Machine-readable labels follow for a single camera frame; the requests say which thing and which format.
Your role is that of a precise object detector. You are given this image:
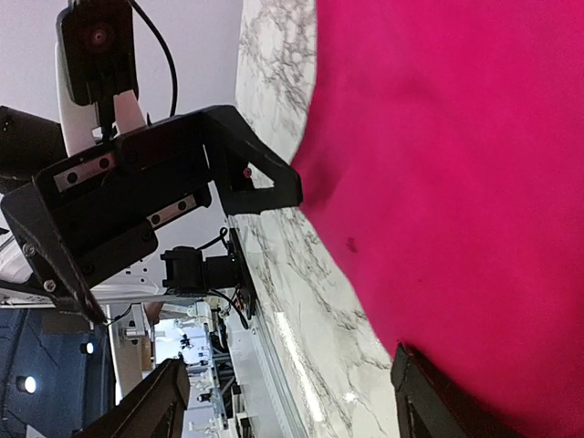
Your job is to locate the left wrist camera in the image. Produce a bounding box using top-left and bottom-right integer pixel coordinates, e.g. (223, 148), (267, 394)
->
(55, 1), (146, 156)

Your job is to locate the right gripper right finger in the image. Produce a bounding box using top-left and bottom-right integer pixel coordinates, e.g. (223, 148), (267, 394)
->
(391, 344), (519, 438)

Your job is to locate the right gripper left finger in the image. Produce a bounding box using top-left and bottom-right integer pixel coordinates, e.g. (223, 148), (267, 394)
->
(75, 359), (190, 438)

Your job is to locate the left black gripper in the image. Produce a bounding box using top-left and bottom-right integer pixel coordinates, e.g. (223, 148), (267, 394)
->
(1, 105), (303, 324)

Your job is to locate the aluminium table front rail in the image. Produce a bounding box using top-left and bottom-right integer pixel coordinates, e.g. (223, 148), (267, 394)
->
(227, 213), (322, 437)

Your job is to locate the magenta red garment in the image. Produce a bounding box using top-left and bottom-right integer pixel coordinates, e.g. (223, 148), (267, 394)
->
(292, 1), (583, 437)

